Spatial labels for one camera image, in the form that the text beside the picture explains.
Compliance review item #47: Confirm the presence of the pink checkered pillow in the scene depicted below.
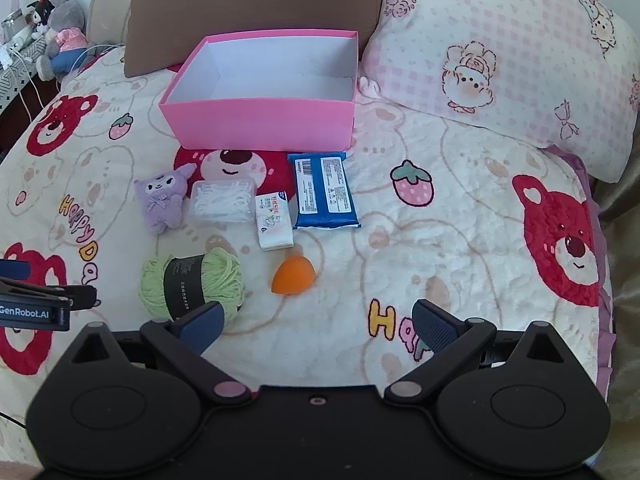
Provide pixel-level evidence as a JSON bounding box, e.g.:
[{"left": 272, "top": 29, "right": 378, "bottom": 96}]
[{"left": 359, "top": 0, "right": 639, "bottom": 183}]

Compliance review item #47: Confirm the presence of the white charging cable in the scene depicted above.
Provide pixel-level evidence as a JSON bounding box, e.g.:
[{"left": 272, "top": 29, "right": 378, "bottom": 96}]
[{"left": 0, "top": 41, "right": 120, "bottom": 111}]

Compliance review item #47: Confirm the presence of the pink cardboard box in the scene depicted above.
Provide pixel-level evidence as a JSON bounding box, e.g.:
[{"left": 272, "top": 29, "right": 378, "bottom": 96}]
[{"left": 158, "top": 29, "right": 359, "bottom": 153}]

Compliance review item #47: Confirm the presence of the purple Kuromi plush toy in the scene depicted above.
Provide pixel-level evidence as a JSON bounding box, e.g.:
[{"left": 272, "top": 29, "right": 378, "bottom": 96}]
[{"left": 134, "top": 162, "right": 196, "bottom": 235}]

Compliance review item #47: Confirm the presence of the orange makeup sponge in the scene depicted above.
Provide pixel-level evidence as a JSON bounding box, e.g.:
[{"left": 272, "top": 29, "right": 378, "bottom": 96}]
[{"left": 271, "top": 256, "right": 316, "bottom": 296}]

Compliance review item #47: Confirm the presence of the green yarn ball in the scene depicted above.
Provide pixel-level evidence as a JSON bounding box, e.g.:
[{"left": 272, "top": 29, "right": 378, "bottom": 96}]
[{"left": 139, "top": 247, "right": 244, "bottom": 323}]

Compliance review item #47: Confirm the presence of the blue cookie package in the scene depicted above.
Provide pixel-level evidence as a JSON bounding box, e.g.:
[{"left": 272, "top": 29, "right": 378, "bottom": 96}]
[{"left": 288, "top": 152, "right": 361, "bottom": 230}]

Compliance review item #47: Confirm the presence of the grey bunny plush doll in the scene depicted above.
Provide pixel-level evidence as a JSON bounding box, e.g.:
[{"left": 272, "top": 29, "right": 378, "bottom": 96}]
[{"left": 36, "top": 0, "right": 89, "bottom": 81}]

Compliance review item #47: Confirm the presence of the patterned bedside table cloth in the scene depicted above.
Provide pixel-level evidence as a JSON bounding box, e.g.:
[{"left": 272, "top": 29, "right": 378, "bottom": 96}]
[{"left": 0, "top": 38, "right": 46, "bottom": 113}]

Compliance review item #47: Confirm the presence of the clear floss pick box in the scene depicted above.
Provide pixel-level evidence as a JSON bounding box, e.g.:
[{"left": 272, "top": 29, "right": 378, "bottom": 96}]
[{"left": 189, "top": 178, "right": 256, "bottom": 226}]

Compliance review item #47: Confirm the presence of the cream bear print blanket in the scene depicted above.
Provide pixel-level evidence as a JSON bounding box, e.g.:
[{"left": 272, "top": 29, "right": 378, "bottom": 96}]
[{"left": 0, "top": 41, "right": 618, "bottom": 466}]

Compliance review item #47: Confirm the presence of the white tissue pack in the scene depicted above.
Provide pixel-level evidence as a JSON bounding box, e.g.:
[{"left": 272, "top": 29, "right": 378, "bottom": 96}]
[{"left": 255, "top": 192, "right": 294, "bottom": 252}]

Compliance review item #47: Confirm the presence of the black white plush doll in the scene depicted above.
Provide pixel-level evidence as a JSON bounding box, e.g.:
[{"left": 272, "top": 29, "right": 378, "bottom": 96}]
[{"left": 30, "top": 0, "right": 54, "bottom": 40}]

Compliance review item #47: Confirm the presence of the brown embroidered cushion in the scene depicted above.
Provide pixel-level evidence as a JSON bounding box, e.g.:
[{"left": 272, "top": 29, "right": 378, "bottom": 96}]
[{"left": 124, "top": 0, "right": 382, "bottom": 77}]

